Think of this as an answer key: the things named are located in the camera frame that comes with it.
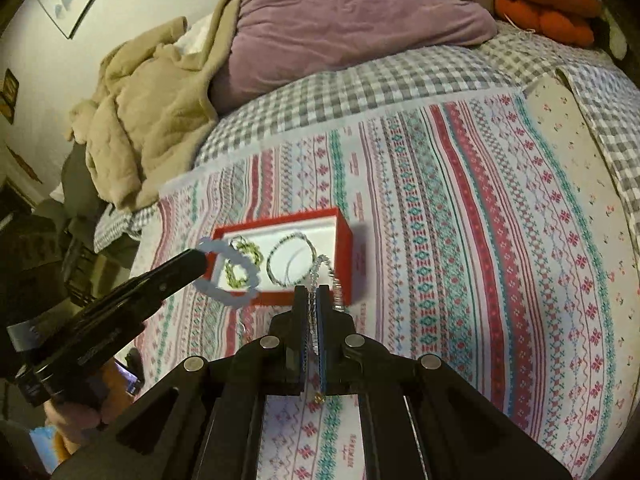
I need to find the person's left hand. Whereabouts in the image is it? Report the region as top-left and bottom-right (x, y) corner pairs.
(44, 397), (108, 461)

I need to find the silver chain bracelet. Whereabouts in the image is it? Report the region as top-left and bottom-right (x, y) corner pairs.
(306, 254), (347, 403)

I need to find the black crate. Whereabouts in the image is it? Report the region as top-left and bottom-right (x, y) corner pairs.
(64, 240), (118, 307)

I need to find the orange plush toy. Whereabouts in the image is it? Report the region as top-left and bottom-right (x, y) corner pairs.
(489, 0), (602, 47)

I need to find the cream floral cloth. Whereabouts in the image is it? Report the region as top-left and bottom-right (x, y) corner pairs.
(521, 71), (640, 441)

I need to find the small wall picture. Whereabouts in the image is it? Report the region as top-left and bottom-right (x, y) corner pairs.
(0, 67), (21, 124)

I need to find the grey clothing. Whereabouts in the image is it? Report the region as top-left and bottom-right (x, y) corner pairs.
(37, 147), (128, 246)

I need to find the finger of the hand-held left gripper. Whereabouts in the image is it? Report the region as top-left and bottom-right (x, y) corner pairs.
(112, 248), (209, 322)

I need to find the beige fleece blanket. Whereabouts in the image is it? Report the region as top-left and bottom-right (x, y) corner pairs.
(66, 0), (244, 212)

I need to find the red jewelry box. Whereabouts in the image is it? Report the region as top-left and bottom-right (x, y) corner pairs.
(206, 208), (354, 307)

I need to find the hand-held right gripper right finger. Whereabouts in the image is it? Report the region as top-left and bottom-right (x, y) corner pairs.
(315, 284), (573, 480)

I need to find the dark bead bracelet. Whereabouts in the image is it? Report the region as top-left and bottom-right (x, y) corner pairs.
(266, 231), (319, 289)

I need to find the grey checkered bed sheet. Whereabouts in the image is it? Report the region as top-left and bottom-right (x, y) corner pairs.
(94, 25), (640, 261)

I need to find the pale blue bead bracelet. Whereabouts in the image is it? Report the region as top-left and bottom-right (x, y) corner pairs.
(196, 236), (264, 307)

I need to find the yellow-green bead bracelet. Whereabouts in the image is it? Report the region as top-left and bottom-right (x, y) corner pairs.
(224, 239), (265, 292)

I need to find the striped patterned cloth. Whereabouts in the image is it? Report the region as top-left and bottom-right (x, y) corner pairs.
(131, 85), (625, 480)

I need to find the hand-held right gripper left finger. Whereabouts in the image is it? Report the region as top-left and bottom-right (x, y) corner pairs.
(52, 285), (311, 480)

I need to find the purple pillow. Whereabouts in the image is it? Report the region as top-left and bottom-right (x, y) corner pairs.
(206, 0), (499, 114)

